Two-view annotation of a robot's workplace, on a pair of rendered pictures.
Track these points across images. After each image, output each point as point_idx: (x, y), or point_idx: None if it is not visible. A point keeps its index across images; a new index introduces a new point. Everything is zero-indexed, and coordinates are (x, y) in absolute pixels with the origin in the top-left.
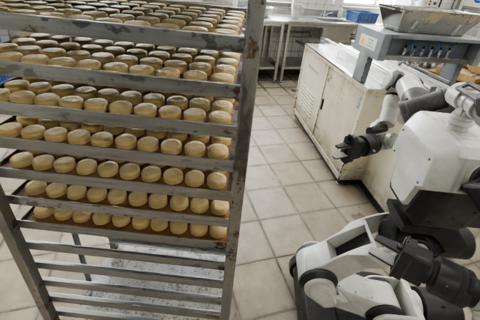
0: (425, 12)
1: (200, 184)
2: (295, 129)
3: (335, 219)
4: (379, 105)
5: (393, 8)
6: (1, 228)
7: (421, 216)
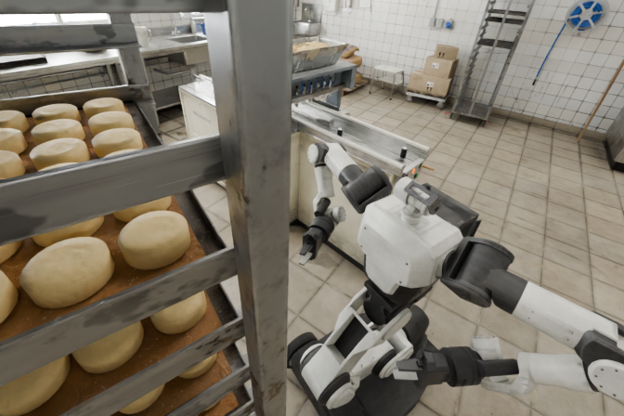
0: (304, 52)
1: None
2: (206, 186)
3: (294, 273)
4: (292, 149)
5: None
6: None
7: (406, 300)
